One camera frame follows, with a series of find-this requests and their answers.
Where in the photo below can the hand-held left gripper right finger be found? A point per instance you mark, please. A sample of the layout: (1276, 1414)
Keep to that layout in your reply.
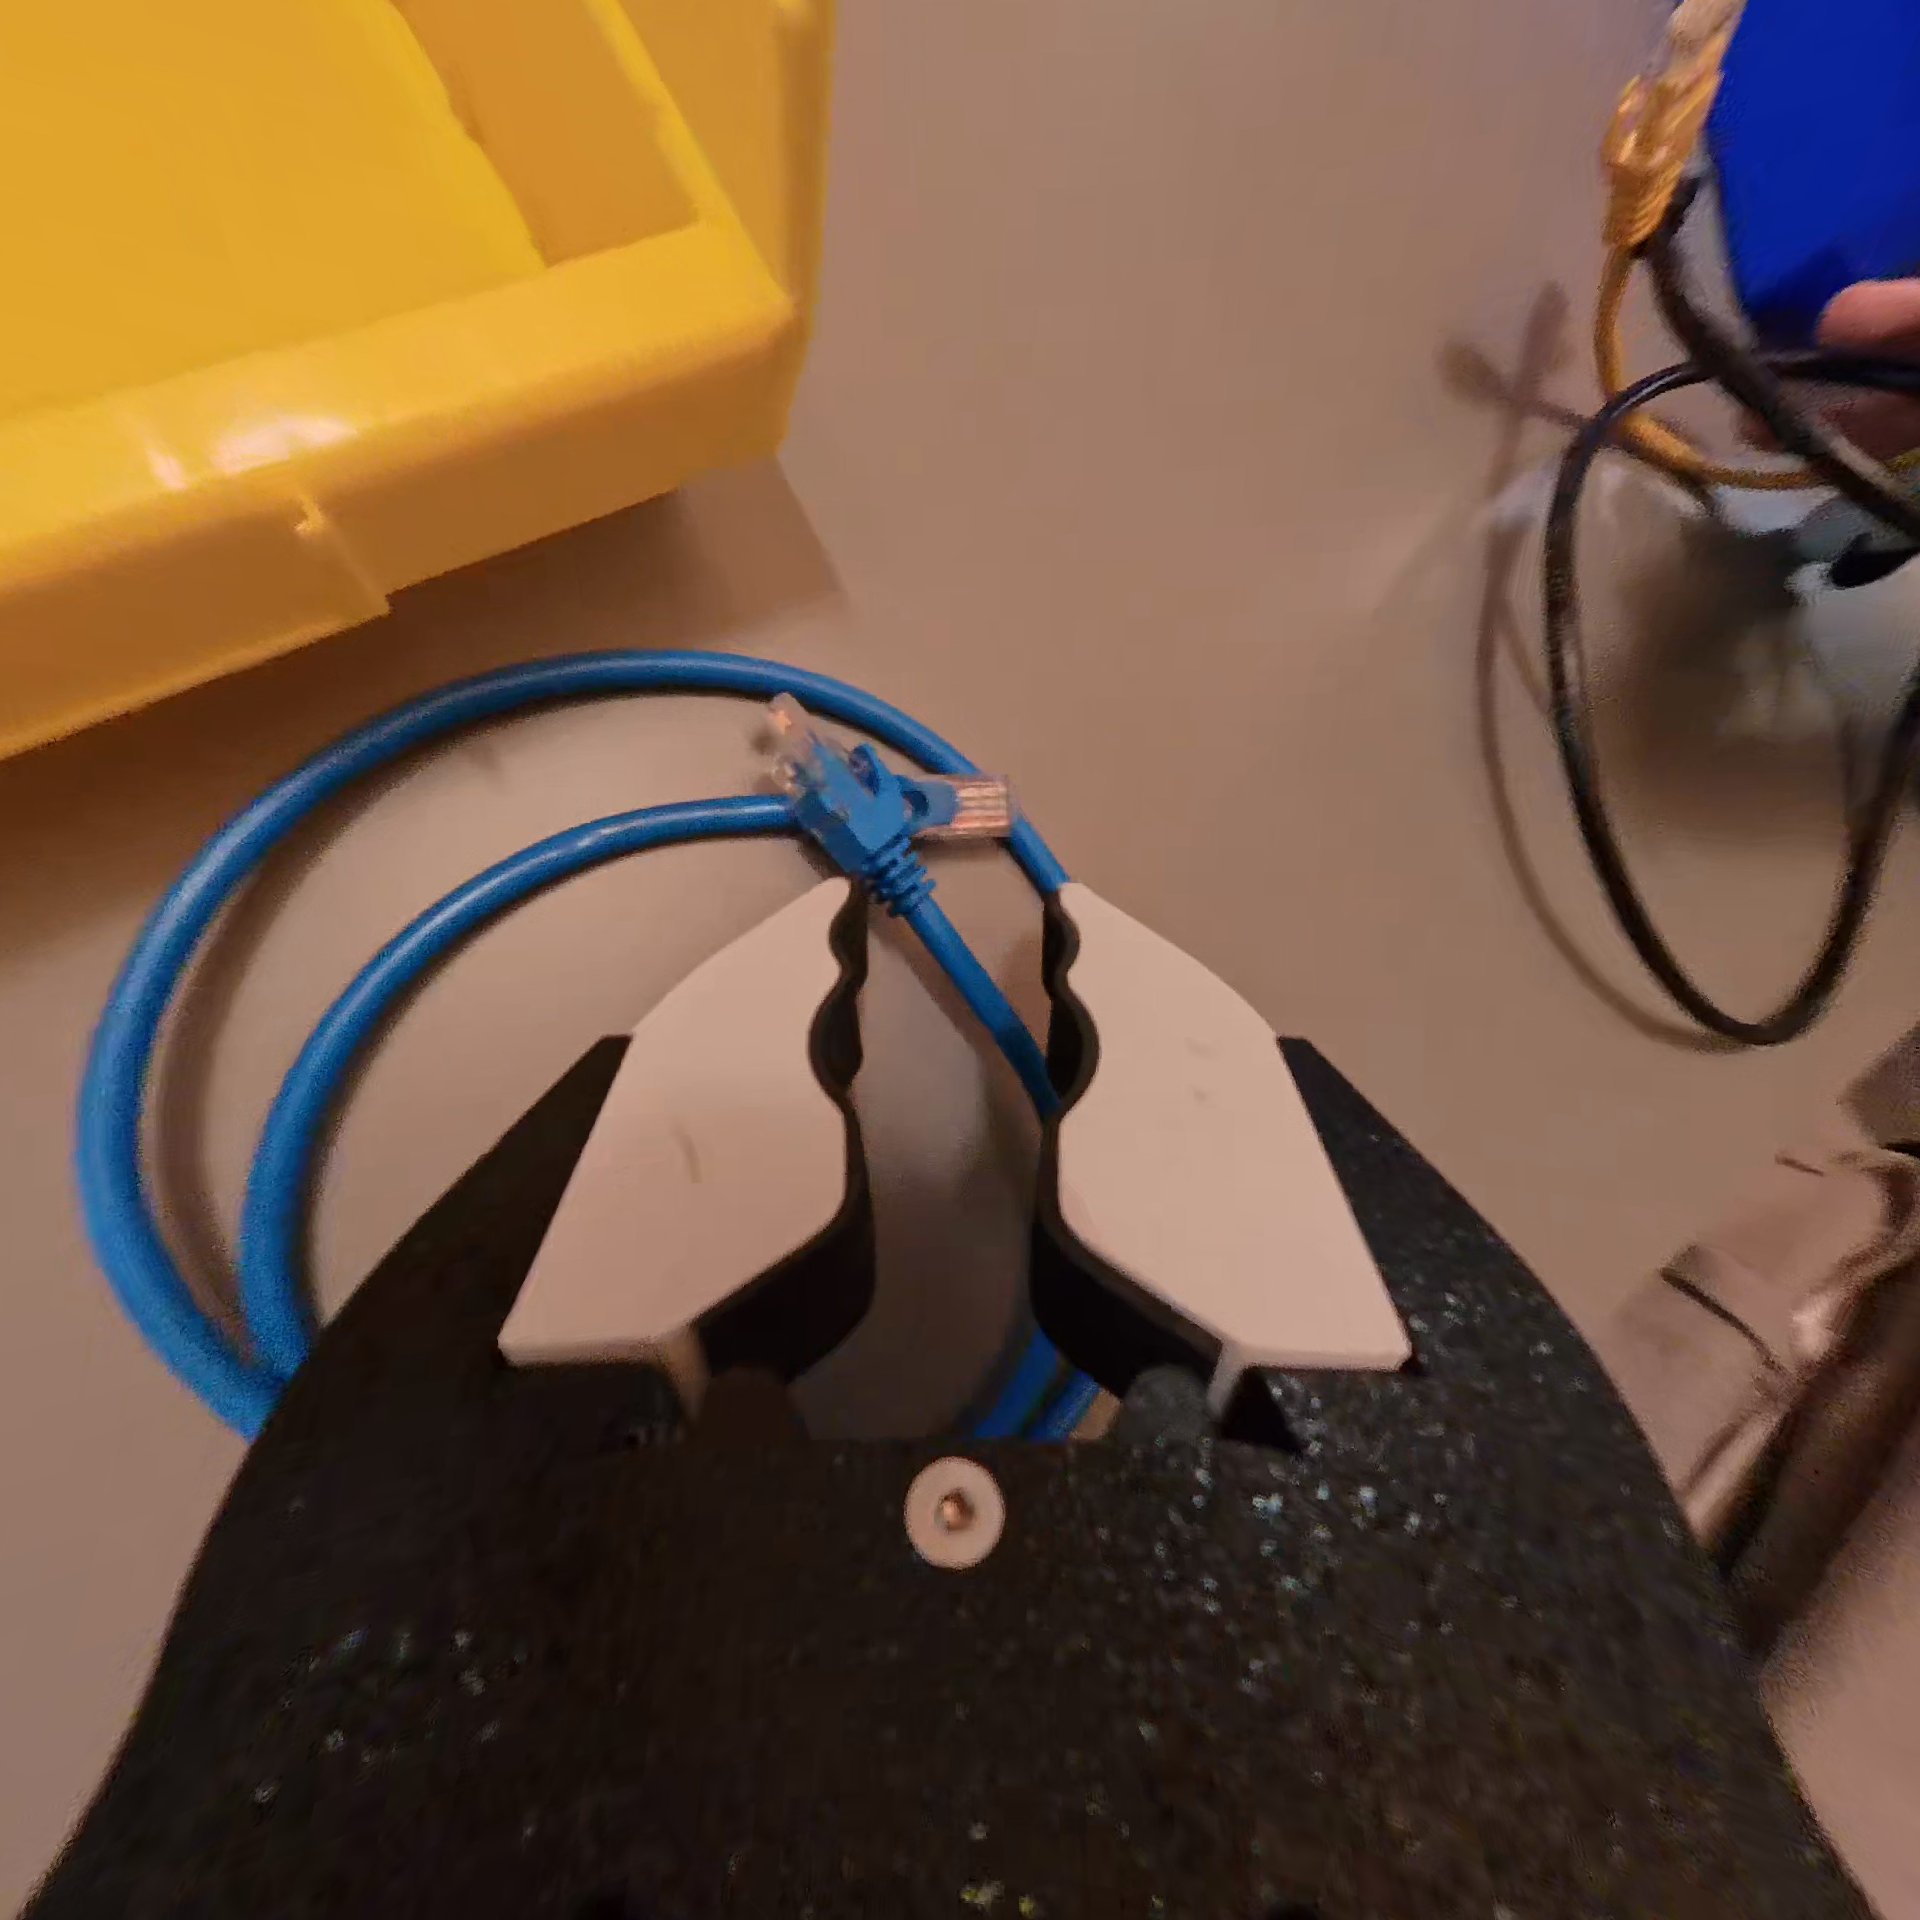
(1202, 1156)

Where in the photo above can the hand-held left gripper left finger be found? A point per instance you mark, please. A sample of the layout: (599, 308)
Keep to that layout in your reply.
(676, 1156)

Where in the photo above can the person's right hand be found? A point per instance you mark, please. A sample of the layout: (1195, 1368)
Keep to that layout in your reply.
(1878, 318)

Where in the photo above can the blue plastic bin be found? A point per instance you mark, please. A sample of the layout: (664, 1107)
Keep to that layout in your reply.
(1815, 150)

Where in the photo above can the beige cloth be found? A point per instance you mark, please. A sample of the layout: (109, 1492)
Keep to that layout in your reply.
(1800, 1289)

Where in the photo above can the yellow plastic bin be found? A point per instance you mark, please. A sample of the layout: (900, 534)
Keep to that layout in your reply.
(300, 300)

